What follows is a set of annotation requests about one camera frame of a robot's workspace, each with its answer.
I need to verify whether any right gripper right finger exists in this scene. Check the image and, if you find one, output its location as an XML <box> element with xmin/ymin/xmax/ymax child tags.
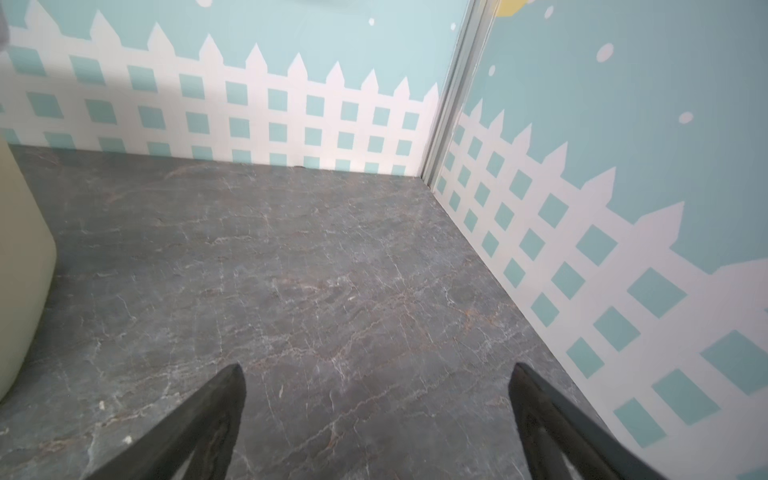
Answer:
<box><xmin>508</xmin><ymin>362</ymin><xmax>663</xmax><ymax>479</ymax></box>

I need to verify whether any beige trash bin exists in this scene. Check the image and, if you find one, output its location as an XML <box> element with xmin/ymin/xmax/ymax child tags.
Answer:
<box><xmin>1</xmin><ymin>140</ymin><xmax>57</xmax><ymax>397</ymax></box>

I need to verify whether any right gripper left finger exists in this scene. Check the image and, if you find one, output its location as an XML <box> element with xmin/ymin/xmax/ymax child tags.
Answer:
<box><xmin>90</xmin><ymin>363</ymin><xmax>246</xmax><ymax>479</ymax></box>

